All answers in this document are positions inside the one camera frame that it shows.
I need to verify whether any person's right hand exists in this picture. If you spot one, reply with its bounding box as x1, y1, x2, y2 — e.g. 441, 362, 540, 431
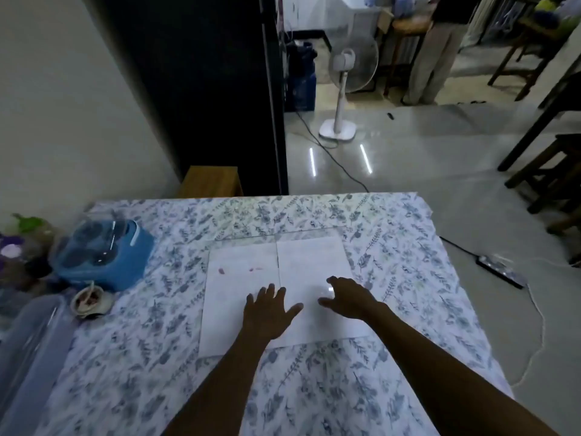
317, 276, 387, 321

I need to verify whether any person's left hand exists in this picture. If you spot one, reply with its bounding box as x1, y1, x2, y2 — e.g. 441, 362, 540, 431
240, 283, 304, 346

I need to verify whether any white menu with red lanterns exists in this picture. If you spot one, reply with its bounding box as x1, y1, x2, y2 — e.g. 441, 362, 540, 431
198, 242, 280, 358

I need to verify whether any white menu with green dishes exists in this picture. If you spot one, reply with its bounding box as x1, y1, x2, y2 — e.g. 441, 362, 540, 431
275, 234, 378, 349

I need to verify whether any person's left forearm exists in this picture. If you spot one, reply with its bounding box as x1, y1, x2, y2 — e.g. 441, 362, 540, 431
161, 333, 274, 436

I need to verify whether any person's right forearm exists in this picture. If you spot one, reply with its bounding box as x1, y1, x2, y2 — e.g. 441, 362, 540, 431
363, 302, 562, 436

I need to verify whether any floral tablecloth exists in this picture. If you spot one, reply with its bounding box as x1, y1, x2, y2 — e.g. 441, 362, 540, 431
34, 191, 516, 436

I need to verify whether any light wooden stool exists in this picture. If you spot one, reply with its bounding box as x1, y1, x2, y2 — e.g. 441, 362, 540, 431
177, 165, 245, 199

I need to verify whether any black power strip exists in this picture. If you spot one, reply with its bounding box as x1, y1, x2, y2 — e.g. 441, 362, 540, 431
475, 254, 530, 290

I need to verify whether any blue condiment caddy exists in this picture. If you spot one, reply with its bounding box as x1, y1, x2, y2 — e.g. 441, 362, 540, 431
48, 217, 155, 292

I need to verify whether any small white cup with spoon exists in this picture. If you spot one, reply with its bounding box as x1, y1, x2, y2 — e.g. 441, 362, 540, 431
70, 281, 115, 319

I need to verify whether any white standing fan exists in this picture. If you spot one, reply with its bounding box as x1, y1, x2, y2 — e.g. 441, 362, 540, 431
317, 33, 380, 142

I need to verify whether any blue container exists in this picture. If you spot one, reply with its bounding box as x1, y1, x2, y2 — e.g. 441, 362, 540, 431
284, 40, 318, 113

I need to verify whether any black refrigerator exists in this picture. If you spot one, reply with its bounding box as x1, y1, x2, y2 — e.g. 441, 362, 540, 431
81, 0, 290, 197

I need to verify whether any clear lid cutlery container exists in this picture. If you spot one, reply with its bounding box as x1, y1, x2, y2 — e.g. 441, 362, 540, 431
0, 292, 79, 436

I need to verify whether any green cap sauce bottle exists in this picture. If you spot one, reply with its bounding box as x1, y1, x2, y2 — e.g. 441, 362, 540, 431
11, 212, 62, 250

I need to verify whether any dark wooden dining table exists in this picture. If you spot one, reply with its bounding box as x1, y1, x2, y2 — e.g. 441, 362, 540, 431
497, 54, 581, 173

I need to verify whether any small wooden side table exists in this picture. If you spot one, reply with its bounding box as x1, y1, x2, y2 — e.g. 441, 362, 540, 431
383, 8, 435, 98

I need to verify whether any white chest freezer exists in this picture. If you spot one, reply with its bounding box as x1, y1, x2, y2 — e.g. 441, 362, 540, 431
338, 0, 383, 33

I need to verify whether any brown wooden chair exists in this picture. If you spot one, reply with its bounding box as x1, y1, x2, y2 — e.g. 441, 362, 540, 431
488, 18, 574, 103

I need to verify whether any white metal gate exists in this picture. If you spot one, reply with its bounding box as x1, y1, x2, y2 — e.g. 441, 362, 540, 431
467, 0, 537, 46

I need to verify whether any green yellow bag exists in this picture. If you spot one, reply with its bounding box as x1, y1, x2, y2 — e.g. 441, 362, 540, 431
533, 0, 581, 33

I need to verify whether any black power cable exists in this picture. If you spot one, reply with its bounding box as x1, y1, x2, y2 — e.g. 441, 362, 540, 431
295, 111, 482, 262

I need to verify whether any long white cable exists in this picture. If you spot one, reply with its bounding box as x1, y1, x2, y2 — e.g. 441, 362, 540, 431
510, 285, 547, 389

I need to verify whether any white plug cable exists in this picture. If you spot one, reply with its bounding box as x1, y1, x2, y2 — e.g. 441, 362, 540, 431
494, 253, 581, 269

